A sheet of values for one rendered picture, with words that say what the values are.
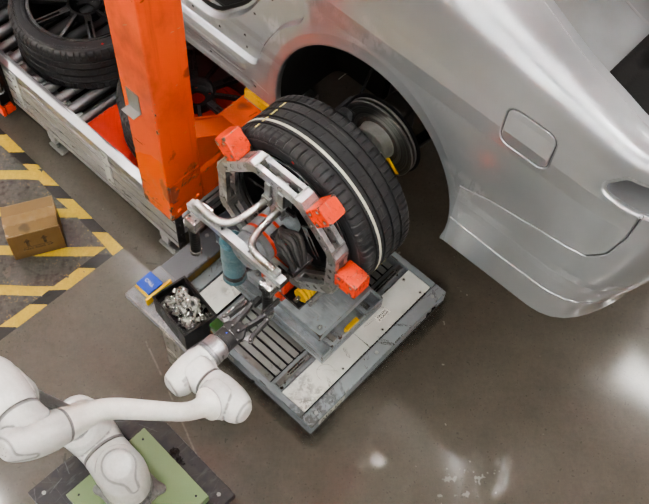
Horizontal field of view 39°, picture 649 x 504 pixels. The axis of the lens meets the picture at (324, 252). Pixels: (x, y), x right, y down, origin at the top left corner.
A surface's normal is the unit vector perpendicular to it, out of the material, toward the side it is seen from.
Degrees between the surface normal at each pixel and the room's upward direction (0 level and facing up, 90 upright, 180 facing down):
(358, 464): 0
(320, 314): 0
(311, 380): 0
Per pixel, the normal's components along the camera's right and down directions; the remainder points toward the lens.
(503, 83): -0.66, 0.51
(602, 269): -0.33, 0.81
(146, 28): 0.73, 0.60
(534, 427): 0.05, -0.51
